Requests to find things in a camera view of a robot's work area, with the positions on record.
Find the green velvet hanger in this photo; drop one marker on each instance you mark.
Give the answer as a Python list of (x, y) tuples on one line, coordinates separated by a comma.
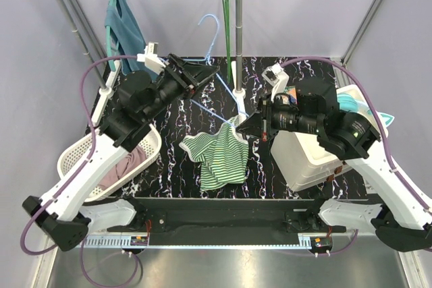
[(226, 23)]

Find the teal tank top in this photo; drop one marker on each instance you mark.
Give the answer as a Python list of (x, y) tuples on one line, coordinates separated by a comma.
[(125, 31)]

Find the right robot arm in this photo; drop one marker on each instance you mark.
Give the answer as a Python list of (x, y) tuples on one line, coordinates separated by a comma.
[(399, 221)]

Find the teal plastic hanger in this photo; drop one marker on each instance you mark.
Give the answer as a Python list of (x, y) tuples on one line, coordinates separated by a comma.
[(111, 48)]

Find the green striped tank top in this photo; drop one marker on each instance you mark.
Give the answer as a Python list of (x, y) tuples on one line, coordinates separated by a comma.
[(223, 156)]

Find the pink tank top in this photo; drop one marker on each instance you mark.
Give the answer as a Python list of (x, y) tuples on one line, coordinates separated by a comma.
[(122, 168)]

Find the white metal clothes rack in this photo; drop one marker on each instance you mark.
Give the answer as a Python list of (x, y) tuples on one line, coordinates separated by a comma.
[(238, 15)]

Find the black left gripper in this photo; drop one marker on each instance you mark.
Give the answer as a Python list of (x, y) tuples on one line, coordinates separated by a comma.
[(192, 74)]

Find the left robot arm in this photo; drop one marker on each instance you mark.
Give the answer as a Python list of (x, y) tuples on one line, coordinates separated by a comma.
[(61, 213)]

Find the light blue wire hanger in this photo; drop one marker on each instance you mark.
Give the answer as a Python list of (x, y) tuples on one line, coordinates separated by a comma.
[(207, 61)]

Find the teal cat-ear headphones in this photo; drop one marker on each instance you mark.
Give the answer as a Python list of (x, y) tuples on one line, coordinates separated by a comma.
[(348, 103)]

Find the black mounting base plate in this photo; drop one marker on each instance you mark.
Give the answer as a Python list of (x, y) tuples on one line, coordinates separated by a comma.
[(219, 223)]

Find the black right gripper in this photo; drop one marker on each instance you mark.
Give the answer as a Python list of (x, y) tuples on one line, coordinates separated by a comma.
[(260, 125)]

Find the white storage box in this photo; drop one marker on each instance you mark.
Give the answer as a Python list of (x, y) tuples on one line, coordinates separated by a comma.
[(302, 162)]

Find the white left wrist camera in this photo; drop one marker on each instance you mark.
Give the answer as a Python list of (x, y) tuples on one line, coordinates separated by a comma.
[(150, 58)]

